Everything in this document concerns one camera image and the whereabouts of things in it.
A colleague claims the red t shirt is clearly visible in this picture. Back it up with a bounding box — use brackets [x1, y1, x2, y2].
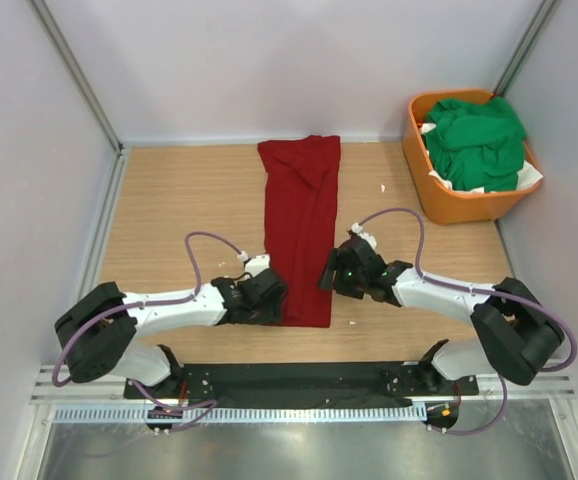
[257, 135, 341, 328]

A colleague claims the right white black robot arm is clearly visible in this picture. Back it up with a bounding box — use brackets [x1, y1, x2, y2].
[319, 234, 565, 396]

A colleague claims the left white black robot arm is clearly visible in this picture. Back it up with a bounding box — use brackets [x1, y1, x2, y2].
[52, 268, 287, 400]

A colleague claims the orange plastic bin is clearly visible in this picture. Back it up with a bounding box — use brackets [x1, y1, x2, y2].
[402, 88, 543, 225]

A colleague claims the green t shirt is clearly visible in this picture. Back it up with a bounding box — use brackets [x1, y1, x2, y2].
[422, 96, 526, 193]

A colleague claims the white cloth in bin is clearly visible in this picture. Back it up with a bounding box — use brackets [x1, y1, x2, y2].
[417, 123, 544, 195]

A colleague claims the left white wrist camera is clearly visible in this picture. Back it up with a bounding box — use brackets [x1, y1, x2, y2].
[237, 250, 270, 277]

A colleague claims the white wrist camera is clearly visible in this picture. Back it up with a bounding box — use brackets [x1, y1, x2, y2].
[237, 250, 270, 277]
[349, 223, 377, 250]

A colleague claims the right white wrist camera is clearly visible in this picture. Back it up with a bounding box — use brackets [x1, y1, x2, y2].
[349, 223, 377, 250]

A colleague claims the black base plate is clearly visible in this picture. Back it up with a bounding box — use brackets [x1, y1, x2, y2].
[149, 361, 479, 410]

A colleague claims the white slotted cable duct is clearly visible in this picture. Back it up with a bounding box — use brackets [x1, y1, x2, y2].
[53, 402, 427, 424]

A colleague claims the right aluminium frame post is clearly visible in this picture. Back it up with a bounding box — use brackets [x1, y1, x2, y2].
[493, 0, 561, 97]

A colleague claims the aluminium frame post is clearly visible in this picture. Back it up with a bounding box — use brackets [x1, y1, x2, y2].
[493, 0, 561, 97]
[27, 0, 124, 152]

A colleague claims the left aluminium frame post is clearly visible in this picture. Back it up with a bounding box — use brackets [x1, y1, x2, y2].
[27, 0, 124, 152]

